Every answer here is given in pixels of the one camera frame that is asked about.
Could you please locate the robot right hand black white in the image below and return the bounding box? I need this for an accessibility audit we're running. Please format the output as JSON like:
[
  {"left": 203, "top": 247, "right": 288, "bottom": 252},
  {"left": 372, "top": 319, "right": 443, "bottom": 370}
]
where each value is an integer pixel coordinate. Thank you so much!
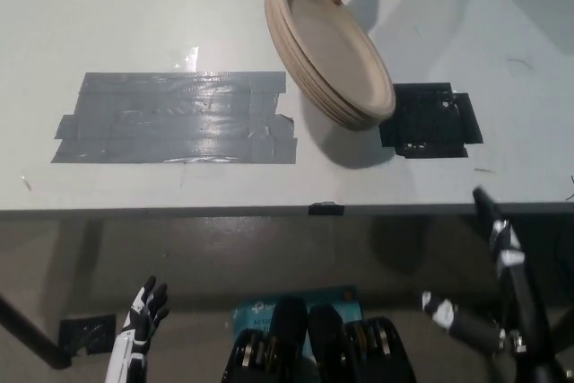
[{"left": 421, "top": 185, "right": 574, "bottom": 383}]

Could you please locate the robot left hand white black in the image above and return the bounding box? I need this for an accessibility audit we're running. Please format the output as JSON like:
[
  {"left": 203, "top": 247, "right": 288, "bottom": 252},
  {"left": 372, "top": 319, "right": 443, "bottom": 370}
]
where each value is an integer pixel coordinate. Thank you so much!
[{"left": 103, "top": 274, "right": 170, "bottom": 383}]

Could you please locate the stack of beige paper plates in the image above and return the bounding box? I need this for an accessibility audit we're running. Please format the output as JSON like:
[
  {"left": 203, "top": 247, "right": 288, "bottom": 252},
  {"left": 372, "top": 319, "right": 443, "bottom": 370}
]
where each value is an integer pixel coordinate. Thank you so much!
[{"left": 263, "top": 0, "right": 396, "bottom": 133}]

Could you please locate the black tape patch on floor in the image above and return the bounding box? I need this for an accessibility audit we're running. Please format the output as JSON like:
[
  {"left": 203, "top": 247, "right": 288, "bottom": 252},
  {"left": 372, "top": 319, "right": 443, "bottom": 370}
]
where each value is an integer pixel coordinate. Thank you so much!
[{"left": 58, "top": 313, "right": 118, "bottom": 356}]

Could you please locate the black table leg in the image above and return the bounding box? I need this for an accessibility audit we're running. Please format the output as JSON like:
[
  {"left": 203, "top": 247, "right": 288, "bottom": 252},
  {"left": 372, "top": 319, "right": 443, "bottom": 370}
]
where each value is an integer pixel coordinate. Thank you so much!
[{"left": 0, "top": 291, "right": 73, "bottom": 371}]

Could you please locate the clear tape piece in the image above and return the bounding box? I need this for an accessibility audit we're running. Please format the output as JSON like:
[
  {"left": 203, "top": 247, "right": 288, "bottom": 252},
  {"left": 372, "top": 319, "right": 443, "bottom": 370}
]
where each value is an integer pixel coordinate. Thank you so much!
[{"left": 172, "top": 45, "right": 201, "bottom": 73}]

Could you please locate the black tape patch on table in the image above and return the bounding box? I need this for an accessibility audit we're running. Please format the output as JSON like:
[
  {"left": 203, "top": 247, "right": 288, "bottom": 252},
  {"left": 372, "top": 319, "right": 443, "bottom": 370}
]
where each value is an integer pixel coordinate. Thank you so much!
[{"left": 378, "top": 82, "right": 484, "bottom": 160}]

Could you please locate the small black tape on table edge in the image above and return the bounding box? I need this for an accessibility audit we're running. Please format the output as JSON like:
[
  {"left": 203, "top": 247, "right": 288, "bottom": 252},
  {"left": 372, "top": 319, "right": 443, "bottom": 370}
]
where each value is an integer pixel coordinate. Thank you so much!
[{"left": 308, "top": 201, "right": 345, "bottom": 217}]

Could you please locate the grey duct tape patch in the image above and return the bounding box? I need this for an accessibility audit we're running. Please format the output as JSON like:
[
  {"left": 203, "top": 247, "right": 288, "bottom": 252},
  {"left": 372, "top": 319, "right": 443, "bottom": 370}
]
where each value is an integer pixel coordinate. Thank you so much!
[{"left": 49, "top": 71, "right": 300, "bottom": 165}]

